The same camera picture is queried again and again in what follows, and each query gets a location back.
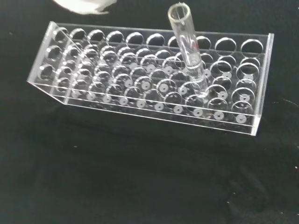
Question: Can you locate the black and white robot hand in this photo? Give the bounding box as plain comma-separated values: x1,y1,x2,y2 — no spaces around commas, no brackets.
51,0,117,15

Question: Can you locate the clear plastic test tube rack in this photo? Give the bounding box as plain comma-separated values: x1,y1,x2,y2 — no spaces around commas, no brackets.
26,21,274,137

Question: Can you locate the black bench cloth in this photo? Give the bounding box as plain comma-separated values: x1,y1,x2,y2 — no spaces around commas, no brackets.
0,0,299,224

